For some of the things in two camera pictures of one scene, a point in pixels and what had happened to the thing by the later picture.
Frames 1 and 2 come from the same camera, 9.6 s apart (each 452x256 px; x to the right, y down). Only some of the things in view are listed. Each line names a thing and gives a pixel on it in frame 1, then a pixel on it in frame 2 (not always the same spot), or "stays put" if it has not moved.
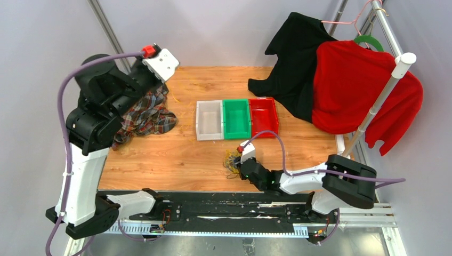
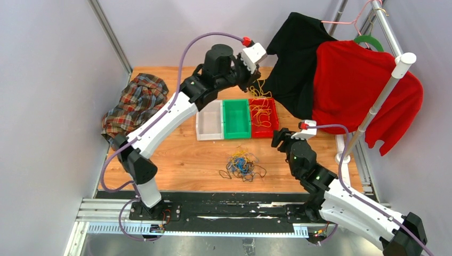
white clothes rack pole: (403, 62) stays put
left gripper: (139, 63) → (251, 78)
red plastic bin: (264, 117) stays put
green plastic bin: (236, 119) stays put
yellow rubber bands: (180, 119) → (263, 111)
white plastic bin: (209, 120) stays put
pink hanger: (354, 22) stays put
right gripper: (242, 176) → (285, 135)
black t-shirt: (291, 81) stays put
